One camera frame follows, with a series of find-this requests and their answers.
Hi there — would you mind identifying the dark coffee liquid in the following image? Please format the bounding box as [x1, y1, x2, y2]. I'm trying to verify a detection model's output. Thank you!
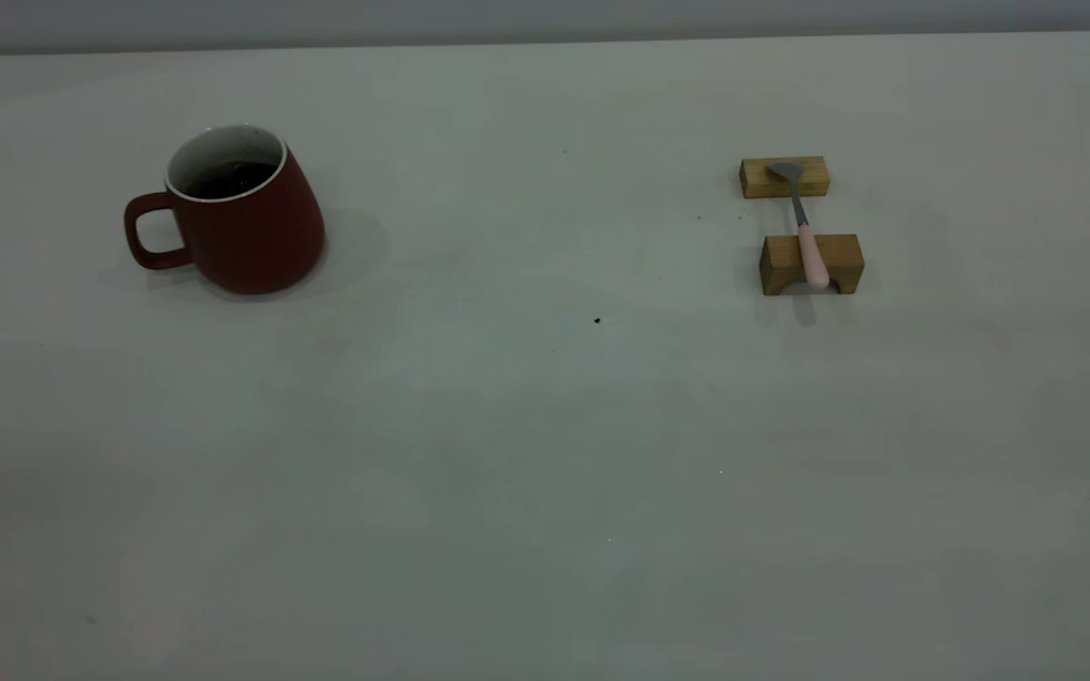
[185, 162, 279, 201]

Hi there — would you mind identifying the flat wooden block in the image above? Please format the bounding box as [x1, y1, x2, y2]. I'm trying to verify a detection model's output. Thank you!
[740, 156, 831, 200]

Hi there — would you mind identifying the pink handled metal spoon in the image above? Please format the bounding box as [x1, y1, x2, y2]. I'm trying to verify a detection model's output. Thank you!
[767, 161, 832, 290]

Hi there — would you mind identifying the red ceramic mug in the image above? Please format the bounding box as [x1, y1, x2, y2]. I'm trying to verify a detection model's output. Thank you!
[123, 124, 326, 295]

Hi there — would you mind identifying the arched wooden block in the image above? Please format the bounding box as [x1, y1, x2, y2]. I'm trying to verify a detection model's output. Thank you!
[759, 234, 866, 297]

